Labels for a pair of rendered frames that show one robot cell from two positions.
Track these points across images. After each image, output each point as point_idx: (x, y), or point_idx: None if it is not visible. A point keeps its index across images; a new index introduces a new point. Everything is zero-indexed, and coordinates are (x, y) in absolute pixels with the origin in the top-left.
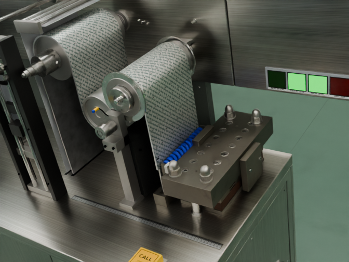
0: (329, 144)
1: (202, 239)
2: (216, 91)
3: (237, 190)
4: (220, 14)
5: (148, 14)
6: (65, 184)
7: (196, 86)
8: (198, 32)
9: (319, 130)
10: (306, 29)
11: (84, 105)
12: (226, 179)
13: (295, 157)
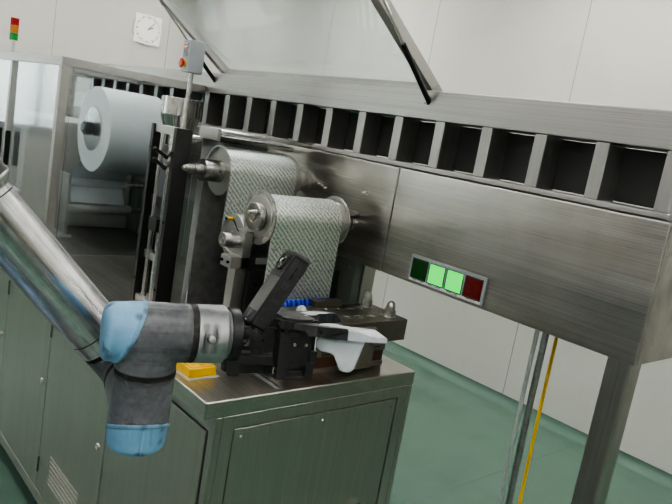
0: (525, 494)
1: (265, 379)
2: (419, 391)
3: (332, 364)
4: (389, 190)
5: (329, 178)
6: None
7: (346, 265)
8: (366, 205)
9: (522, 476)
10: (457, 219)
11: (225, 223)
12: None
13: (473, 488)
